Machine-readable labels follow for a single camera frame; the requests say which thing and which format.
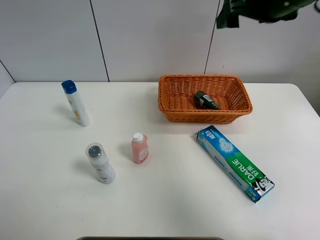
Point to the orange wicker basket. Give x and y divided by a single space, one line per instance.
176 93

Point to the pink bottle white cap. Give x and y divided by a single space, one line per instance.
140 148

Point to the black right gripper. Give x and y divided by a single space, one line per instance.
264 11

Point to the white blue-capped shampoo bottle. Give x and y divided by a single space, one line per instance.
76 103

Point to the green Darlie toothpaste box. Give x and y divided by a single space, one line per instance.
253 182

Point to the white bottle with brush cap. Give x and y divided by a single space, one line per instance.
100 162

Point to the dark green bottle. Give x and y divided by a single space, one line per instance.
205 101

